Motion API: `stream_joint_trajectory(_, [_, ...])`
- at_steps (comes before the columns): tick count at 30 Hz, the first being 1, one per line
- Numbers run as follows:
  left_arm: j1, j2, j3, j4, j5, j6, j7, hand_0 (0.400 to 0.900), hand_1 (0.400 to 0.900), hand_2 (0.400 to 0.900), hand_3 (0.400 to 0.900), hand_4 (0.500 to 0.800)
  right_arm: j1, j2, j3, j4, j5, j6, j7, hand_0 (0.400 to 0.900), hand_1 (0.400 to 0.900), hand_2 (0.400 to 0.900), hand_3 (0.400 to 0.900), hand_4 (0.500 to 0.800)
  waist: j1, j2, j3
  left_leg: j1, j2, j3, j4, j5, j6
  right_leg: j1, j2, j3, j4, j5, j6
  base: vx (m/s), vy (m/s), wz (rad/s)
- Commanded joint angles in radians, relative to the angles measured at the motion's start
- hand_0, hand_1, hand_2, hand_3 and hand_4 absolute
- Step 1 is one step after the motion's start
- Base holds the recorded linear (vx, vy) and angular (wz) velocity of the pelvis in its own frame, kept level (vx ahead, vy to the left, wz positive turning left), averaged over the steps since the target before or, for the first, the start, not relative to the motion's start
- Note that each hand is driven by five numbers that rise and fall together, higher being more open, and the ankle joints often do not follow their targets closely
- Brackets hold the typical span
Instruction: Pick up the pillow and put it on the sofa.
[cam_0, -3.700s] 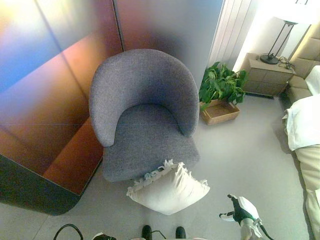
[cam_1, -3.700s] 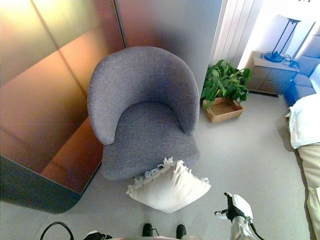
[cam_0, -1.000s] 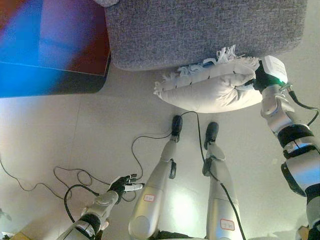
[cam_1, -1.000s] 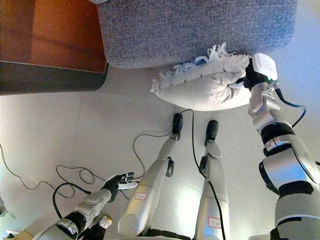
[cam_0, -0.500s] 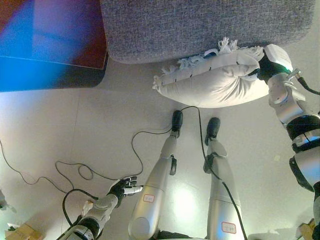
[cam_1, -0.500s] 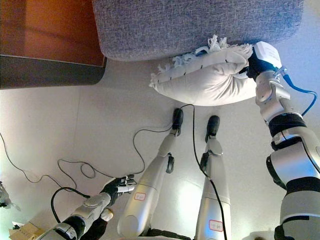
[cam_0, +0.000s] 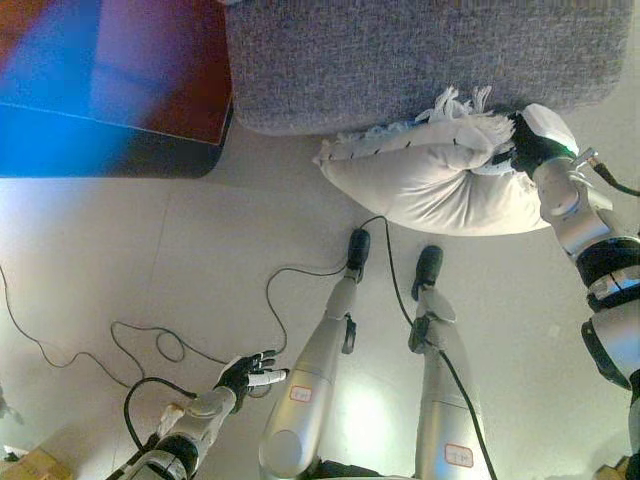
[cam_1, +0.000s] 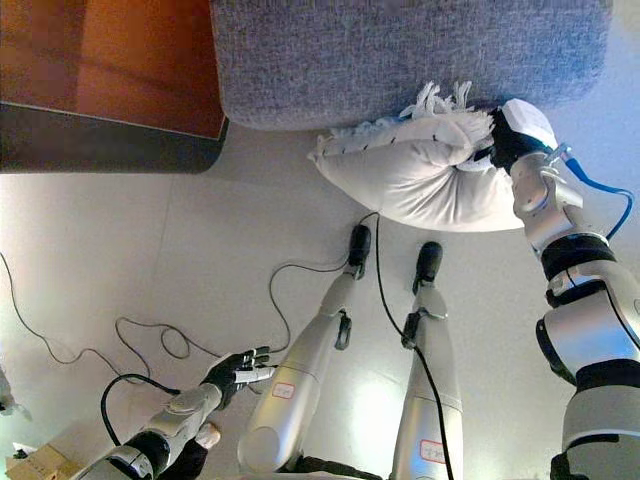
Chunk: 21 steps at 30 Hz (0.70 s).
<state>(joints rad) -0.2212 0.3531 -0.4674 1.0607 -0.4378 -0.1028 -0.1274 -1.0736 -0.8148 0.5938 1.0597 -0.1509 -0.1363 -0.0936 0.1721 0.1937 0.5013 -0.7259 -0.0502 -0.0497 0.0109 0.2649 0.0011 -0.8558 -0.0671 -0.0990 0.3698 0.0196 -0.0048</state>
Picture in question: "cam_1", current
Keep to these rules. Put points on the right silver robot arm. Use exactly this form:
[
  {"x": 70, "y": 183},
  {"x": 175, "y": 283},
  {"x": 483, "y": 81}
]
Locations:
[{"x": 590, "y": 325}]

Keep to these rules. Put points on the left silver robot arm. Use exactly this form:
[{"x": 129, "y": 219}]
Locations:
[{"x": 170, "y": 425}]

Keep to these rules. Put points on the brown wooden cabinet dark edge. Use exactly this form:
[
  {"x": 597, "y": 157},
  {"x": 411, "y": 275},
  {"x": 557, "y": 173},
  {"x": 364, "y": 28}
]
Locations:
[{"x": 110, "y": 75}]

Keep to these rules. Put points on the left robot hand black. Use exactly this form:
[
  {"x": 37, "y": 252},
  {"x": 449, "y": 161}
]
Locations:
[{"x": 230, "y": 372}]

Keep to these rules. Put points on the grey fabric tub armchair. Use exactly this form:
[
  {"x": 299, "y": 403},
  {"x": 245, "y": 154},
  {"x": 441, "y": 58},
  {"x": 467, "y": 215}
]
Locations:
[{"x": 400, "y": 55}]

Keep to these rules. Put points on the white fringed pillow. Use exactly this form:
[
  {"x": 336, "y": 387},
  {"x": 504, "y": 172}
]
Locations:
[{"x": 415, "y": 175}]

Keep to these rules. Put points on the brown cardboard box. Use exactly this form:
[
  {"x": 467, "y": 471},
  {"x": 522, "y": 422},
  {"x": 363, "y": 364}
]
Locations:
[{"x": 42, "y": 462}]

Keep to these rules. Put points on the robot legs and feet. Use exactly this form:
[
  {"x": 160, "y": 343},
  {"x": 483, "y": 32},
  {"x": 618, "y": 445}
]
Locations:
[{"x": 295, "y": 380}]

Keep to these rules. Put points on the right robot hand black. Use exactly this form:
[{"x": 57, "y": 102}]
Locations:
[{"x": 520, "y": 132}]

